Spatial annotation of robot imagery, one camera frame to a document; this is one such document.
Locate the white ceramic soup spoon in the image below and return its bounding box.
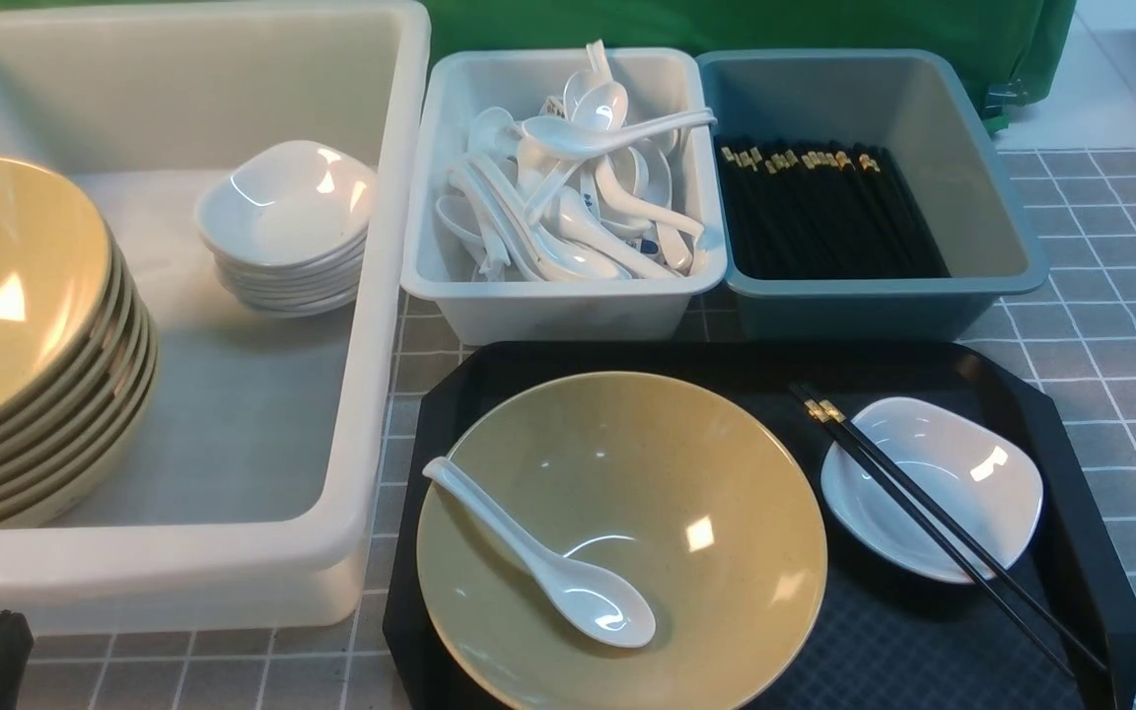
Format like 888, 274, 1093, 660
423, 456, 657, 650

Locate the yellow noodle bowl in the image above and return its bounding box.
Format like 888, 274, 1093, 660
416, 370, 829, 709

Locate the stack of yellow noodle bowls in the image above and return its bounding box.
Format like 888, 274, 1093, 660
0, 156, 161, 529

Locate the large white plastic tub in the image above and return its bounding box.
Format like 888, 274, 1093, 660
0, 1, 431, 635

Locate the stack of white sauce dishes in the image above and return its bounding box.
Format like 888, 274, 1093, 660
194, 140, 379, 319

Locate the pile of white spoons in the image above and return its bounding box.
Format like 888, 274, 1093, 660
434, 40, 711, 282

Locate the white spoon atop pile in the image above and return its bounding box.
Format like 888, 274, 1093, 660
520, 107, 716, 161

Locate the black serving tray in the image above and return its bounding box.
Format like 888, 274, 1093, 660
411, 340, 1136, 709

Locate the white plastic spoon bin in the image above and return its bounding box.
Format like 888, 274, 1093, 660
401, 45, 727, 346

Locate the teal plastic chopstick bin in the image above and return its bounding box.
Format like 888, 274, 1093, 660
698, 48, 1047, 341

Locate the white sauce dish on tray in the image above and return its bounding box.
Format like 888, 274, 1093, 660
819, 396, 1044, 585

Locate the grey checked tablecloth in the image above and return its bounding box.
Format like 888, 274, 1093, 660
18, 149, 1136, 709

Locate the green cloth backdrop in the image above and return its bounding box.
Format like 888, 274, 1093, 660
425, 1, 1076, 133

